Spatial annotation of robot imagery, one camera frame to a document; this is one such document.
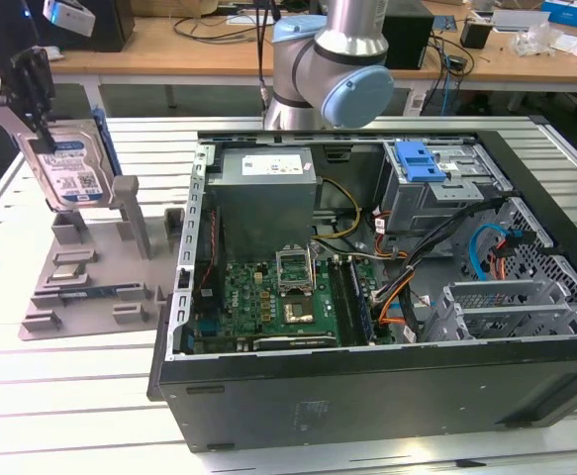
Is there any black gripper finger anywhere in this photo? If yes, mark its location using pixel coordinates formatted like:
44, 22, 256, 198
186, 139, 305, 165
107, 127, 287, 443
11, 47, 57, 153

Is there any hard disk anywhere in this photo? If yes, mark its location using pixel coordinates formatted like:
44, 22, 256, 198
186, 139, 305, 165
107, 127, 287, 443
0, 93, 123, 214

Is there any metal disk bay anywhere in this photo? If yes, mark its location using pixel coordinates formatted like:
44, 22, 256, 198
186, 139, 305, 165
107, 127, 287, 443
424, 279, 577, 342

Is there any black computer tower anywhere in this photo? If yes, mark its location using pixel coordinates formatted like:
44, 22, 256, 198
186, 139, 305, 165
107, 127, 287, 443
38, 0, 136, 53

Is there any wooden desk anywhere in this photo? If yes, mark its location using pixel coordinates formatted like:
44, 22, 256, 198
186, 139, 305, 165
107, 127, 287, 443
40, 14, 279, 109
391, 0, 577, 95

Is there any grey parts rack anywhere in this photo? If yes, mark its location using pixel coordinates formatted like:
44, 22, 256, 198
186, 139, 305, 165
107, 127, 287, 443
18, 175, 186, 341

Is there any grey power supply unit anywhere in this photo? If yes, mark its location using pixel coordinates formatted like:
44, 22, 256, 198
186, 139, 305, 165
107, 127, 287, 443
203, 146, 319, 258

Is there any green motherboard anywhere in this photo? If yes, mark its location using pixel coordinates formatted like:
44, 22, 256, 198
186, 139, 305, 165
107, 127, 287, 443
191, 256, 393, 347

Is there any metal socket cover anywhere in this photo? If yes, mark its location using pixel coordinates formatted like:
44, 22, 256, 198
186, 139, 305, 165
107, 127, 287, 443
275, 244, 317, 296

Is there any CPU socket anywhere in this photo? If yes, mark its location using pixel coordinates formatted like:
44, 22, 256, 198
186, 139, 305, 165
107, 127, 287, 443
283, 294, 315, 324

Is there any black graphics card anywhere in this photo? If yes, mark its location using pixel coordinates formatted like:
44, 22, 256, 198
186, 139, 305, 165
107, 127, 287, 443
250, 332, 339, 353

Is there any black RAM slot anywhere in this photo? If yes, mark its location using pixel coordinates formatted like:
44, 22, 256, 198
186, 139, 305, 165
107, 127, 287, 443
328, 256, 356, 347

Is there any black desktop box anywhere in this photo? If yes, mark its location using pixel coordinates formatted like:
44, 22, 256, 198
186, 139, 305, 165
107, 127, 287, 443
382, 12, 435, 70

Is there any blue drive latch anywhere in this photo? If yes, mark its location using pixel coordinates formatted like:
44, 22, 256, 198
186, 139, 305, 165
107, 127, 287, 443
395, 142, 443, 183

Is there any installed RAM stick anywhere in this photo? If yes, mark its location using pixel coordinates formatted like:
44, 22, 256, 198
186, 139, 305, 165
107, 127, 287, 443
347, 257, 374, 346

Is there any metal drive cage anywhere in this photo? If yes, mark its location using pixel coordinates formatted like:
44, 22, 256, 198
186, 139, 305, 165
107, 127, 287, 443
381, 141, 515, 237

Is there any small black cube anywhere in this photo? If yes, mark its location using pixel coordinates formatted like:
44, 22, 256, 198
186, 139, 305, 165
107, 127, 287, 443
459, 18, 495, 49

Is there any black PC case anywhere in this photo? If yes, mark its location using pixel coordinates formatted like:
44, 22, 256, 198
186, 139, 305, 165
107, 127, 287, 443
146, 116, 577, 454

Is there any clear plastic bag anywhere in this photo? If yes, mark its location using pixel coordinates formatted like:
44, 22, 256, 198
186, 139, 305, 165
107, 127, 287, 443
510, 27, 566, 55

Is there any blue cardboard box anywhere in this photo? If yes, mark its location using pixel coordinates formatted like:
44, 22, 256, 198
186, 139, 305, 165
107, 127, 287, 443
539, 0, 577, 27

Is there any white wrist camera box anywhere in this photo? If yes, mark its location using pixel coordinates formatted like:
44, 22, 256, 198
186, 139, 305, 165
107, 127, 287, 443
42, 0, 96, 38

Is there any red wire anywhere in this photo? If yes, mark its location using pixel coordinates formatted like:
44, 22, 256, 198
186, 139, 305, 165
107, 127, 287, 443
202, 207, 221, 293

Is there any yellow wire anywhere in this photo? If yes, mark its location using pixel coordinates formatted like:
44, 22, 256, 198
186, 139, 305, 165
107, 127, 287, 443
312, 177, 363, 244

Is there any black cable bundle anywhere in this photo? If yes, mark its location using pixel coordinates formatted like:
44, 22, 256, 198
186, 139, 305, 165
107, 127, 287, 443
371, 197, 510, 303

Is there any blue wire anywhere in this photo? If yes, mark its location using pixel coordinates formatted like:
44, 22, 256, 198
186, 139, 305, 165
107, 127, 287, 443
468, 223, 510, 283

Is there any short orange wire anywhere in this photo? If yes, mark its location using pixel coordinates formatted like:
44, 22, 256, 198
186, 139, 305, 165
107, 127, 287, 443
489, 246, 510, 282

